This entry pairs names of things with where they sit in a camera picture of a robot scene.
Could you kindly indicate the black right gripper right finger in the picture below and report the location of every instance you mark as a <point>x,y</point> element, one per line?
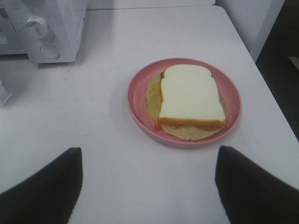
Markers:
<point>251,195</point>

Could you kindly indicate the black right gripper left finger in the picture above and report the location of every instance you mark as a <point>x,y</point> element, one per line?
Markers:
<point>48,196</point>

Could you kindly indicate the sandwich with white bread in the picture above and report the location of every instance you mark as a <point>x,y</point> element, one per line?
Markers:
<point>184,102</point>

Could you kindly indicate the pink round plate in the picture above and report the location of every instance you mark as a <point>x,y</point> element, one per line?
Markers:
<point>136,101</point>

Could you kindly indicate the round white door button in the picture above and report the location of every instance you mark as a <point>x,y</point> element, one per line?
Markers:
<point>49,51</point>

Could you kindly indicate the white microwave knob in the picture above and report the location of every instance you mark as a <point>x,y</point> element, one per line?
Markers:
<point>36,26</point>

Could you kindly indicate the white microwave oven body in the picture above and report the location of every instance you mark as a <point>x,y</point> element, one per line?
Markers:
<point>65,18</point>

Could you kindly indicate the white warning label sticker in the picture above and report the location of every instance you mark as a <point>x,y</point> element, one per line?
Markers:
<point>3,14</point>

